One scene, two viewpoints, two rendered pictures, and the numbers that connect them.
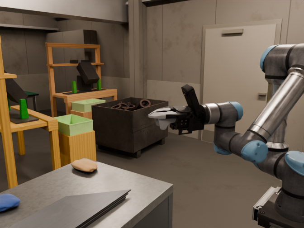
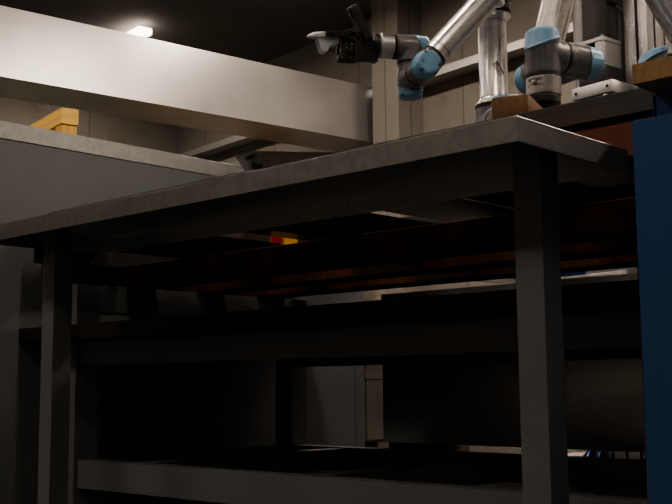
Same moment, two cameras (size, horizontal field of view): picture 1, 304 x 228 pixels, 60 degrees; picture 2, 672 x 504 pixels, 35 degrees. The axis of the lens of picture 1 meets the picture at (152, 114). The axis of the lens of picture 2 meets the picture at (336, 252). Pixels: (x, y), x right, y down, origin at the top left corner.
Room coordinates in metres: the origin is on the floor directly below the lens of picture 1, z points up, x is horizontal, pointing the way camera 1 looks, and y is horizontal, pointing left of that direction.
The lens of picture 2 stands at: (-2.09, -0.56, 0.45)
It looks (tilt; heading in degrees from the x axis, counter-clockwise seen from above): 7 degrees up; 10
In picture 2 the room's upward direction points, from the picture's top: 1 degrees counter-clockwise
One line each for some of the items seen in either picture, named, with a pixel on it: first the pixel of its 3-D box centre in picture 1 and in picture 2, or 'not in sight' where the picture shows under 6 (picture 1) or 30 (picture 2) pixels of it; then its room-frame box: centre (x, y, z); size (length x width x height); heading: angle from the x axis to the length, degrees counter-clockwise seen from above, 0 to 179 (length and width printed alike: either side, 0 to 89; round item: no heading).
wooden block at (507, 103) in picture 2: not in sight; (519, 119); (-0.38, -0.58, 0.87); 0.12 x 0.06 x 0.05; 165
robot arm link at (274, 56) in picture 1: (277, 112); (493, 60); (1.06, -0.52, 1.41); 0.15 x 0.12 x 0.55; 23
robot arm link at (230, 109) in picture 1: (225, 112); (409, 48); (0.96, -0.27, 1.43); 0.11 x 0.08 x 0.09; 113
